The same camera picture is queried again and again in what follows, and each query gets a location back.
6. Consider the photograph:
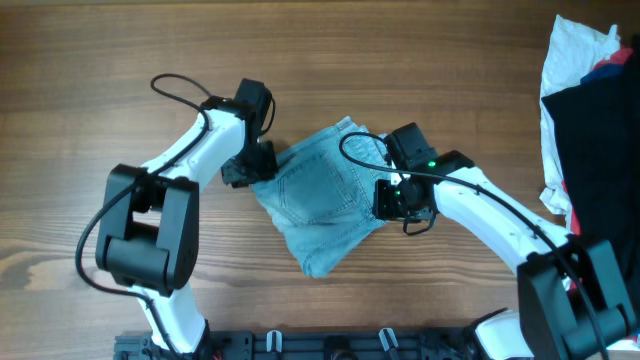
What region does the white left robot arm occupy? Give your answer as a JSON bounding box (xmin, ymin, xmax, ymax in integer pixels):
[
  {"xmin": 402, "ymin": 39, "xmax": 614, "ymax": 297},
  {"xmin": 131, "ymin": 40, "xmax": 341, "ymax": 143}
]
[{"xmin": 90, "ymin": 92, "xmax": 277, "ymax": 359}]

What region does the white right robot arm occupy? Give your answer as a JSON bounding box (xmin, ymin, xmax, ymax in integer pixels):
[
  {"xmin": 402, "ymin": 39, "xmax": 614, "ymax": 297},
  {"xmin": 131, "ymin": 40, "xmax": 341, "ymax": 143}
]
[{"xmin": 374, "ymin": 150, "xmax": 638, "ymax": 359}]

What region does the black garment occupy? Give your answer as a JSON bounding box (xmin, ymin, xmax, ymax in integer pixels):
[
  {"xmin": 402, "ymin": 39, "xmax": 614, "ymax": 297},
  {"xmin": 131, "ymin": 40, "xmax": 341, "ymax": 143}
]
[{"xmin": 541, "ymin": 34, "xmax": 640, "ymax": 281}]

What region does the white cloth garment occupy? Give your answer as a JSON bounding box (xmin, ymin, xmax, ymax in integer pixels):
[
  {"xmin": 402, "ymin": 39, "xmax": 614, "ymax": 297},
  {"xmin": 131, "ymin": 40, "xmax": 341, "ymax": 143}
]
[{"xmin": 540, "ymin": 15, "xmax": 621, "ymax": 232}]

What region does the blue garment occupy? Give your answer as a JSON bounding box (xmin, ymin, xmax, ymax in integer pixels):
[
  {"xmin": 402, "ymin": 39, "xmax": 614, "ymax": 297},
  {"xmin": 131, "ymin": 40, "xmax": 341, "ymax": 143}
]
[{"xmin": 580, "ymin": 64, "xmax": 624, "ymax": 85}]

